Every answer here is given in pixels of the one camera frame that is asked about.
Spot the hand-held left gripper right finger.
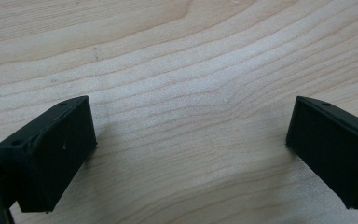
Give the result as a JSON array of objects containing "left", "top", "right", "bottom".
[{"left": 285, "top": 95, "right": 358, "bottom": 210}]

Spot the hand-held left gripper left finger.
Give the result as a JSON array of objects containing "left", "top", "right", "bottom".
[{"left": 0, "top": 95, "right": 98, "bottom": 215}]

